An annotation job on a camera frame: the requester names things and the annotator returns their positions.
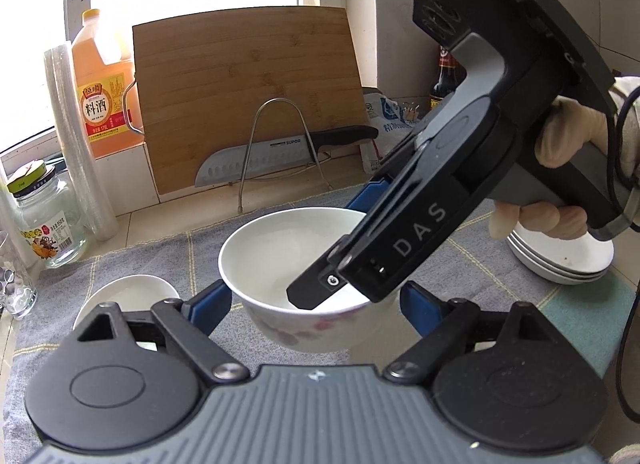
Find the white floral bowl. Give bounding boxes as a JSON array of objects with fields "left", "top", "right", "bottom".
[{"left": 218, "top": 207, "right": 398, "bottom": 354}]

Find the white fruit-print plate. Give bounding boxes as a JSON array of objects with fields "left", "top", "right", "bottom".
[
  {"left": 506, "top": 236, "right": 608, "bottom": 285},
  {"left": 506, "top": 239, "right": 606, "bottom": 286}
]

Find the white plate with food residue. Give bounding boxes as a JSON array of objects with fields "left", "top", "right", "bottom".
[{"left": 509, "top": 224, "right": 615, "bottom": 274}]

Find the gloved right hand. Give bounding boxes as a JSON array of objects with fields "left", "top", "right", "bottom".
[{"left": 488, "top": 95, "right": 614, "bottom": 242}]

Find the dark vinegar bottle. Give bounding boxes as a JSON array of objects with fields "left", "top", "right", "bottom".
[{"left": 428, "top": 46, "right": 466, "bottom": 109}]

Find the blue white salt bag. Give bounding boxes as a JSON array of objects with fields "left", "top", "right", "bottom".
[{"left": 360, "top": 88, "right": 416, "bottom": 175}]

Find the grey checked dish mat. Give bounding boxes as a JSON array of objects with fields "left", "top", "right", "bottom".
[{"left": 3, "top": 203, "right": 632, "bottom": 463}]

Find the clear glass jar green lid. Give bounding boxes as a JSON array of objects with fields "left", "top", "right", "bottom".
[{"left": 6, "top": 159, "right": 88, "bottom": 269}]

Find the clear glass cup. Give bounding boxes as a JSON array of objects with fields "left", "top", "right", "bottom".
[{"left": 0, "top": 231, "right": 38, "bottom": 320}]

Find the bamboo cutting board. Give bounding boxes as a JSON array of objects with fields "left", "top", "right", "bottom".
[{"left": 132, "top": 5, "right": 368, "bottom": 196}]

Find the orange cooking wine jug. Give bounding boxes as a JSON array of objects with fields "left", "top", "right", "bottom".
[{"left": 72, "top": 8, "right": 144, "bottom": 158}]

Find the metal wire board stand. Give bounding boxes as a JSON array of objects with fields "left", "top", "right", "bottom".
[{"left": 238, "top": 96, "right": 332, "bottom": 215}]

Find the black-handled kitchen knife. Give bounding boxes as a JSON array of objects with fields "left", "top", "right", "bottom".
[{"left": 194, "top": 126, "right": 378, "bottom": 187}]

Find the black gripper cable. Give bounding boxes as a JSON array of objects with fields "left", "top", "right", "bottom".
[{"left": 606, "top": 85, "right": 640, "bottom": 425}]

